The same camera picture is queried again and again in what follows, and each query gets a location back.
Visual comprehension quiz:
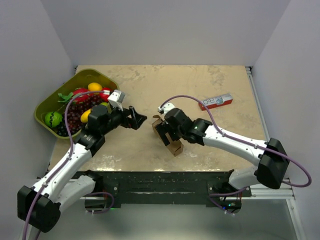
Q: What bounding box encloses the red silver toothpaste box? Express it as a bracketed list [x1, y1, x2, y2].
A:
[198, 93, 233, 111]

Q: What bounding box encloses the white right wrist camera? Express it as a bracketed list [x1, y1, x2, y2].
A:
[157, 102, 175, 115]

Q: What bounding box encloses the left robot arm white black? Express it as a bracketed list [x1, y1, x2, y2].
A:
[17, 105, 147, 233]

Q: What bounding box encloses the yellow lemon toy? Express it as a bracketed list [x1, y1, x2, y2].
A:
[87, 82, 103, 92]

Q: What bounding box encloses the purple grape bunch toy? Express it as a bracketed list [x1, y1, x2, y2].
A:
[67, 93, 102, 135]

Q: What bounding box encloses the dark blue grape bunch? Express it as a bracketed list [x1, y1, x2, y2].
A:
[56, 123, 69, 137]

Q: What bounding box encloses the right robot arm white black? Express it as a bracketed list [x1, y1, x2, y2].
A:
[155, 103, 289, 197]

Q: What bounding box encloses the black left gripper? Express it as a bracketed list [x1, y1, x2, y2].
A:
[100, 102, 147, 135]

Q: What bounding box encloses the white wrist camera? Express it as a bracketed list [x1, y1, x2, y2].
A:
[157, 102, 175, 115]
[107, 89, 126, 111]

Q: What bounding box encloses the olive green plastic bin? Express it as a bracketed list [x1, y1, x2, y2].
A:
[34, 68, 120, 140]

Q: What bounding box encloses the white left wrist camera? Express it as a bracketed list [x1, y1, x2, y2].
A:
[107, 89, 126, 111]

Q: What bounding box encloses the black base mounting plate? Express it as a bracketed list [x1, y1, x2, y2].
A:
[43, 169, 252, 210]

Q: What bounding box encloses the green striped melon toy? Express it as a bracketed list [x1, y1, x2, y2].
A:
[44, 111, 63, 128]

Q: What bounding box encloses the pink dragon fruit toy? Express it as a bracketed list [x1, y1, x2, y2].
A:
[58, 88, 90, 104]

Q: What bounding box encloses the yellow mango toy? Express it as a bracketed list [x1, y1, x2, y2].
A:
[80, 109, 91, 123]

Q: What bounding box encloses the brown cardboard paper box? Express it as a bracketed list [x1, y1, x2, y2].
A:
[151, 115, 184, 157]

